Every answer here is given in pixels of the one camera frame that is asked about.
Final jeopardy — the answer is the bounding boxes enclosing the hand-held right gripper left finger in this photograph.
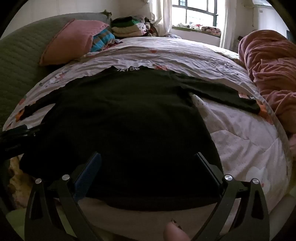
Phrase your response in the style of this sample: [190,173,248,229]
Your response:
[24,152,103,241]

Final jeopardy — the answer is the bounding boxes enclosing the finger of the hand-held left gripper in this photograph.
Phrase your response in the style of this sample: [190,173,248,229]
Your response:
[0,124,45,146]

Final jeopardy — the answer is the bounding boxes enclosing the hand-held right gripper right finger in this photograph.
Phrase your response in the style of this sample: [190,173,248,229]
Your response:
[194,152,271,241]

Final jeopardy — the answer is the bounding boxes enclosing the black shirt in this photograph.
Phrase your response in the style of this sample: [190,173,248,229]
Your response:
[18,65,262,212]

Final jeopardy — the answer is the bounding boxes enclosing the pile of folded clothes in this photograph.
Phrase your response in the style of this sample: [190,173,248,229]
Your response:
[110,15,160,37]

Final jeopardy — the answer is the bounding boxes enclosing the clothes on windowsill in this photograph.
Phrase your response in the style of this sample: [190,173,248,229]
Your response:
[177,23,221,35]

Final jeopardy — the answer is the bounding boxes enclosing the person's right hand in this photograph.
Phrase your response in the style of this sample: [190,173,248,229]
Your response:
[163,220,190,241]

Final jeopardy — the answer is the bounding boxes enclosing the strawberry print quilt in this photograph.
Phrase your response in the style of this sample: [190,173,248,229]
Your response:
[5,36,292,232]

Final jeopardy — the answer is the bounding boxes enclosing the green quilted headboard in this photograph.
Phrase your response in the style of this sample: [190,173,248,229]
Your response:
[0,13,109,130]

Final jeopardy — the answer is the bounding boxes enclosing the pink pillow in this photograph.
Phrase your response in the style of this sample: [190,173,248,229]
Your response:
[39,20,110,66]

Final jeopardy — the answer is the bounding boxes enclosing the blue striped blanket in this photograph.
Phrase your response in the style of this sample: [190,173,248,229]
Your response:
[90,29,116,53]

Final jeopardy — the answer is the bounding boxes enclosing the pink duvet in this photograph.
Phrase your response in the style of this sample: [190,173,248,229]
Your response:
[238,30,296,133]

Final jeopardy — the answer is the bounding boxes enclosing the white curtain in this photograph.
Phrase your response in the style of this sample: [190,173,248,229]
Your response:
[149,0,173,37]
[220,0,238,49]

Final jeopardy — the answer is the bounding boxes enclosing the window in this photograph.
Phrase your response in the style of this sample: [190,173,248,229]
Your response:
[172,0,226,29]

